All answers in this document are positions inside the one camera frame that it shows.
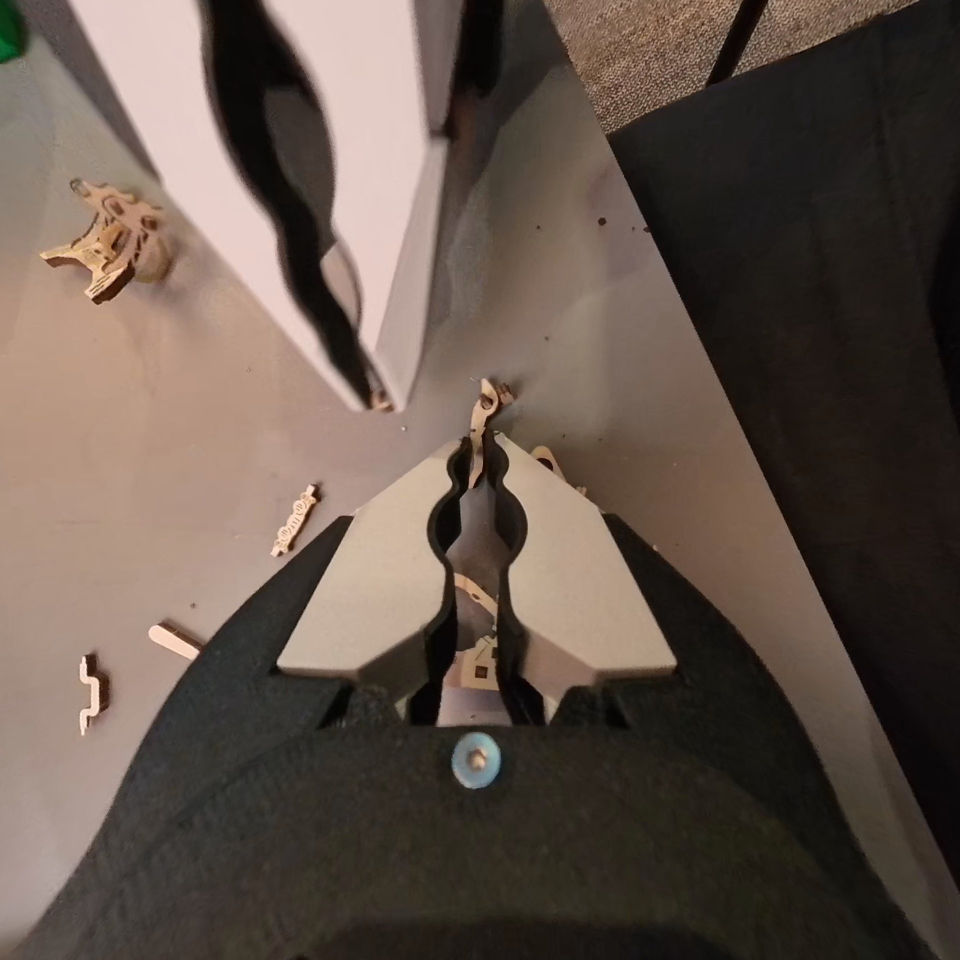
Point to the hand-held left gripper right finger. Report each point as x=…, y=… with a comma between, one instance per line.
x=592, y=600

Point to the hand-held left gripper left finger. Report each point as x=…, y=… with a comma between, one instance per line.
x=360, y=592

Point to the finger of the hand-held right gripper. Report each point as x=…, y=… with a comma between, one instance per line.
x=172, y=90
x=375, y=75

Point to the tiny wooden part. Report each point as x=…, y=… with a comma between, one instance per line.
x=382, y=403

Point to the wooden trigger part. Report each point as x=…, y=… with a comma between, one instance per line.
x=480, y=427

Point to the decorated small wooden bar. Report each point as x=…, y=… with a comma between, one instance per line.
x=296, y=519

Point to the wooden lattice assembly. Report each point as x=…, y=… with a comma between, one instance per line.
x=150, y=259

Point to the pointed wooden stick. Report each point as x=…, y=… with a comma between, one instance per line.
x=172, y=637

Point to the squiggle-shaped wooden part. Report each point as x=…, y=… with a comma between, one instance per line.
x=101, y=694

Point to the person's black clothing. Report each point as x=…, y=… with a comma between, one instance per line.
x=825, y=375

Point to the black table leg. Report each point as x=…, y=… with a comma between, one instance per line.
x=739, y=37

